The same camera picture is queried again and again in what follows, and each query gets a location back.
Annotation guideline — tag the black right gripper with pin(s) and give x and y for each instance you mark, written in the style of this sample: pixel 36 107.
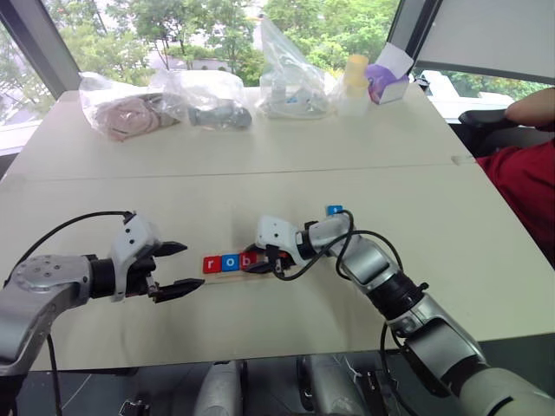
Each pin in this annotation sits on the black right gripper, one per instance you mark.
pixel 273 258

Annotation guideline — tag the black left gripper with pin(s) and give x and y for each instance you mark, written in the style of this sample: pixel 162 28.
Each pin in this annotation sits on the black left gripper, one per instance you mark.
pixel 139 273

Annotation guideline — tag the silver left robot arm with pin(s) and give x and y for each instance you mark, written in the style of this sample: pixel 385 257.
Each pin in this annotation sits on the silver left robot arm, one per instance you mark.
pixel 41 281

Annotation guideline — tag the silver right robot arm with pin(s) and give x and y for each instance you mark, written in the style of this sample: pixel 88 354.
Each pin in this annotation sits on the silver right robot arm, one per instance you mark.
pixel 433 329

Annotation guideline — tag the red letter block b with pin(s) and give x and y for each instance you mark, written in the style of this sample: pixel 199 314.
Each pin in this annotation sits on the red letter block b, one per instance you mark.
pixel 246 262

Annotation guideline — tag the blue letter block o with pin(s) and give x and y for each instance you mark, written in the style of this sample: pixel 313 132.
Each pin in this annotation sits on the blue letter block o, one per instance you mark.
pixel 228 263

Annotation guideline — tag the red letter block r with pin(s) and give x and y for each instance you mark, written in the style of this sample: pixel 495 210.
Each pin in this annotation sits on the red letter block r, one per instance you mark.
pixel 211 265

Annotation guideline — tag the wooden letter tray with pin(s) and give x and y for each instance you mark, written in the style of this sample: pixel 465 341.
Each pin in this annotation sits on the wooden letter tray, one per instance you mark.
pixel 225 277

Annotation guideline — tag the blue letter block t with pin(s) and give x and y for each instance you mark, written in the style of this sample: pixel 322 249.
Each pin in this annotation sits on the blue letter block t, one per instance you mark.
pixel 334 210

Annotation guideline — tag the grey rounded robot body part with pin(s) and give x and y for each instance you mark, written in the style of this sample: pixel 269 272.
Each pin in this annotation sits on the grey rounded robot body part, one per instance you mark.
pixel 329 385
pixel 219 390

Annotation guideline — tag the plastic bag with grey object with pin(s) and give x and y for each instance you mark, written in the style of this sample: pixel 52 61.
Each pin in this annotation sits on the plastic bag with grey object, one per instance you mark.
pixel 208 104

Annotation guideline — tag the plastic bag with pink cloth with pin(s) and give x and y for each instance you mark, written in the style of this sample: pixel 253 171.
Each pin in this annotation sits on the plastic bag with pink cloth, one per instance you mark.
pixel 126 115

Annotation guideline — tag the tall clear plastic bag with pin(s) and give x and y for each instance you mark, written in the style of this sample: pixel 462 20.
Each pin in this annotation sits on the tall clear plastic bag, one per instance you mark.
pixel 288 82

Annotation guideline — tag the yellow cups in plastic bag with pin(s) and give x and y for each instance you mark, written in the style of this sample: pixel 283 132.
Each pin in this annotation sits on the yellow cups in plastic bag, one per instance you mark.
pixel 353 82

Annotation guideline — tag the purple tissue box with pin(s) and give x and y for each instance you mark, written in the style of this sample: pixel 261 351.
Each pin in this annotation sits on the purple tissue box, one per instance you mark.
pixel 386 82

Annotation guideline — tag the small white table clip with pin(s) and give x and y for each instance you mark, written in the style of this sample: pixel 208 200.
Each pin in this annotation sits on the small white table clip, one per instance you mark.
pixel 460 160

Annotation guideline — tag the black office chair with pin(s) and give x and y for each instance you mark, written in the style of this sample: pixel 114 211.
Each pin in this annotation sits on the black office chair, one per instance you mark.
pixel 485 125

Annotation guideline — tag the person in red shirt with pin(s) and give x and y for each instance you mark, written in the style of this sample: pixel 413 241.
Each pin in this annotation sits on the person in red shirt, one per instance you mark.
pixel 524 182

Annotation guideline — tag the white roller blind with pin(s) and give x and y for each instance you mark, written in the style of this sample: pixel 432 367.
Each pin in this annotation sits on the white roller blind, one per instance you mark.
pixel 485 34

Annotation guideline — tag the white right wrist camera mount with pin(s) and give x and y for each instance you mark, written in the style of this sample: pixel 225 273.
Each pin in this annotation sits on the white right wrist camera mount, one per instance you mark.
pixel 273 232

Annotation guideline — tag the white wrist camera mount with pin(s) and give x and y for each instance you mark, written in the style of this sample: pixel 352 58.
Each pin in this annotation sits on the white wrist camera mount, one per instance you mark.
pixel 130 242
pixel 273 232

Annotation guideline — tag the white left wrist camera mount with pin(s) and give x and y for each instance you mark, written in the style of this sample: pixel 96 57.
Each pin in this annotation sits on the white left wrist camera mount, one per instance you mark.
pixel 130 242

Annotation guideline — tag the dark window frame post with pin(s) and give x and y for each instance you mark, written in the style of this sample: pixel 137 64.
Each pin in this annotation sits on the dark window frame post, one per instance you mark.
pixel 39 39

